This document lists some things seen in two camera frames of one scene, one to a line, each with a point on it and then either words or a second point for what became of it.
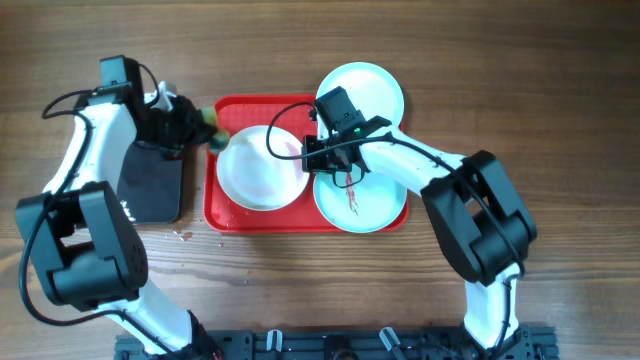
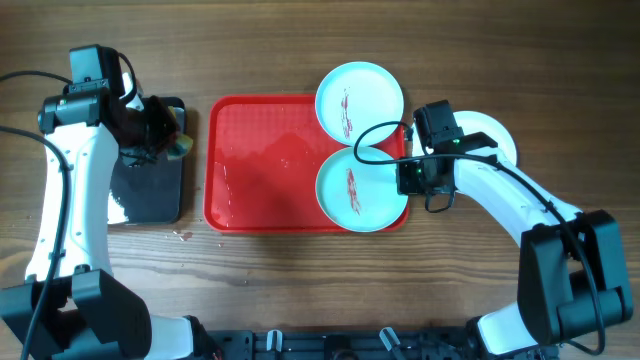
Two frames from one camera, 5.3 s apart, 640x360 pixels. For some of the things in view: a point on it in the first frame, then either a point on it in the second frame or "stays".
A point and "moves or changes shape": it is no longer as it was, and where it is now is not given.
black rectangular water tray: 149,185 stays
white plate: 252,176 -> 475,121
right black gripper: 315,165 -> 409,184
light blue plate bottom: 370,205 stays
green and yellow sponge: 220,137 moves or changes shape
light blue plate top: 371,88 stays
